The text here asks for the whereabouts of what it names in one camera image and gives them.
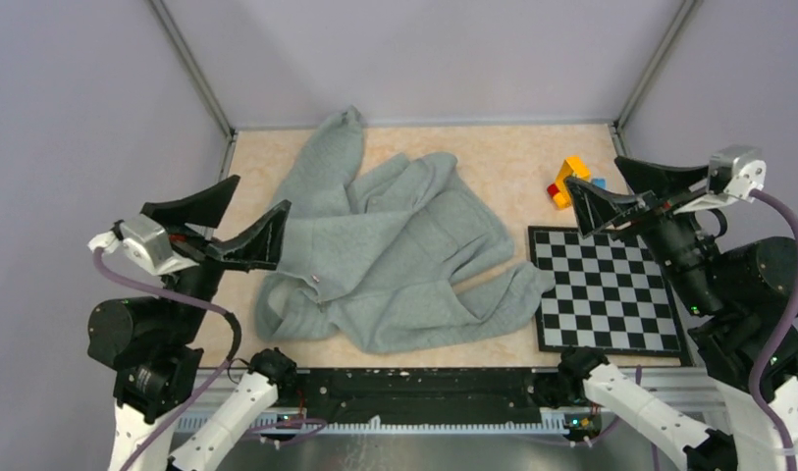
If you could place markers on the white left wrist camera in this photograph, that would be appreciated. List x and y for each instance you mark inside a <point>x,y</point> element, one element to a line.
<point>146,243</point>

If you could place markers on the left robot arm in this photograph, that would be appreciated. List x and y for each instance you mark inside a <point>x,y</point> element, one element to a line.
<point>147,341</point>

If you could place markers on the black white checkerboard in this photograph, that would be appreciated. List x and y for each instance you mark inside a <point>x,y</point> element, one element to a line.
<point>609,294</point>

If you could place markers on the white cable duct strip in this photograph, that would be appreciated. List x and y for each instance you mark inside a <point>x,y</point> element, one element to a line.
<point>552,424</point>

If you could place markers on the grey zip-up jacket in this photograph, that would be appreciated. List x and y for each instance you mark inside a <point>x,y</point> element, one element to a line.
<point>403,257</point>

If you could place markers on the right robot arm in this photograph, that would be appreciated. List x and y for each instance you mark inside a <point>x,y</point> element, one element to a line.
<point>747,298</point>

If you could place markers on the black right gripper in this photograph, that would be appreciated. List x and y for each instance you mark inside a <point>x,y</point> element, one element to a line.
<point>594,208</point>

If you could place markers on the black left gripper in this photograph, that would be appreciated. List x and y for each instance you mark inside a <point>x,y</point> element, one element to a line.
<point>262,244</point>

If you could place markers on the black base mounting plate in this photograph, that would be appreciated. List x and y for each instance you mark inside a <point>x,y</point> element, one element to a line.
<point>447,411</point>

